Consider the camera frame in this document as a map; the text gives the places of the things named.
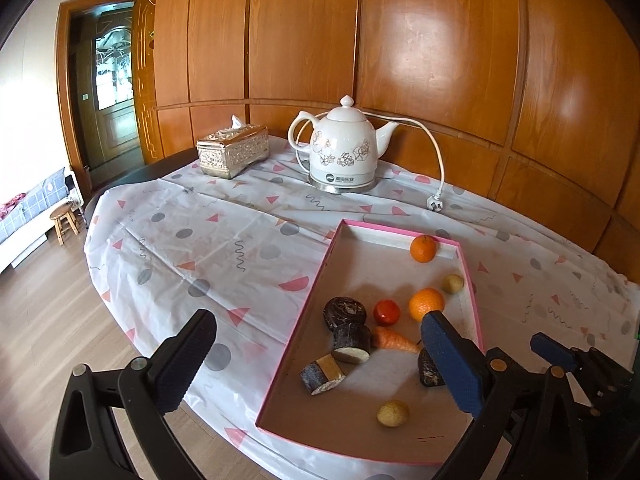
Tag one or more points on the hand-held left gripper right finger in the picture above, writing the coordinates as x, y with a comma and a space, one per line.
452, 360

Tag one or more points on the dark-skinned sugarcane piece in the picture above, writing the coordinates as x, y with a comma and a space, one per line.
351, 342

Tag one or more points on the small pale tan potato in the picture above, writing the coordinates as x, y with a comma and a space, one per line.
452, 283

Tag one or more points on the wooden glass door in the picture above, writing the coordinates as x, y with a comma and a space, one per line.
115, 90

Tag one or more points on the dark brown lumpy root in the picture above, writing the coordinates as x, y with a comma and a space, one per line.
345, 312
429, 372

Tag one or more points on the pink cardboard tray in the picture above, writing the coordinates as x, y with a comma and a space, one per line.
370, 270

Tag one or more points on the red tomato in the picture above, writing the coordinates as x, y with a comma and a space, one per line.
386, 312

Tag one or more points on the white sofa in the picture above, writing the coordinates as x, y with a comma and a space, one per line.
20, 247

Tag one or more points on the blue plaid cushion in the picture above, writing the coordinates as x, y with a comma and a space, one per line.
40, 200

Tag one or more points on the white tissue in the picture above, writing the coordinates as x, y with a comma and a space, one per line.
236, 122

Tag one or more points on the orange mandarin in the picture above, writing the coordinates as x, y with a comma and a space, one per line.
426, 304
423, 249

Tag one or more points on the small yellow-brown potato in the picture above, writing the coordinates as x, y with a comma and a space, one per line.
392, 413

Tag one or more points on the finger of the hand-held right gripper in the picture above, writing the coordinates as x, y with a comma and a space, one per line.
552, 352

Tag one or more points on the partly peeled sugarcane piece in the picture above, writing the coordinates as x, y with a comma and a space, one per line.
322, 374

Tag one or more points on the silver kettle base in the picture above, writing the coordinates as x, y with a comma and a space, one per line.
342, 187

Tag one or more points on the white floral ceramic kettle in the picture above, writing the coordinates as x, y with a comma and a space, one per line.
342, 145

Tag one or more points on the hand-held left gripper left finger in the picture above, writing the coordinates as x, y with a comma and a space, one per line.
182, 365

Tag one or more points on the silver embossed tissue box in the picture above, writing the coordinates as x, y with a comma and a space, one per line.
232, 152

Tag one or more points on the small wooden stool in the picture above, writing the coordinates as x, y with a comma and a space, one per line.
64, 217

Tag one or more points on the orange carrot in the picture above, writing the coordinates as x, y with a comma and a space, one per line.
392, 340

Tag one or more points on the white patterned tablecloth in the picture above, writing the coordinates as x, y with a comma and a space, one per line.
225, 240

